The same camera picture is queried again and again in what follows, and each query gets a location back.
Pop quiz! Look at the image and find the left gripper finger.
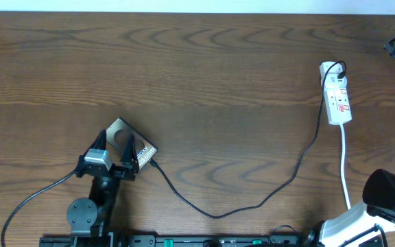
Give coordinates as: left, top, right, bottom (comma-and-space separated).
120, 134, 139, 174
86, 129, 107, 158

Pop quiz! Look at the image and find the Galaxy S25 Ultra smartphone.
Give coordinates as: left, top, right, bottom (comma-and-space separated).
106, 117, 158, 169

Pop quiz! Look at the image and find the black charging cable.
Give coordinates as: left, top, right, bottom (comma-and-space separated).
148, 60, 347, 220

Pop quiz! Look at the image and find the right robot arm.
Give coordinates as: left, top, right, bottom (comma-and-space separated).
301, 61, 395, 246

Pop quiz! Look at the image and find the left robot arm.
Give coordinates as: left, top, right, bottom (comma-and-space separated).
67, 130, 139, 246

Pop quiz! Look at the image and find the black USB charger plug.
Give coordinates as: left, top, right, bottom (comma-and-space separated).
337, 71, 346, 79

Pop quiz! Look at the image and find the white power strip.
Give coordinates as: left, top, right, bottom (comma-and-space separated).
320, 61, 352, 126

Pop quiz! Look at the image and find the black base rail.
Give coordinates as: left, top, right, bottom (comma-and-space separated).
39, 234, 383, 247

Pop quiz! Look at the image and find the white power strip cord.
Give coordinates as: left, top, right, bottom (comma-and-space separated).
339, 123, 352, 211

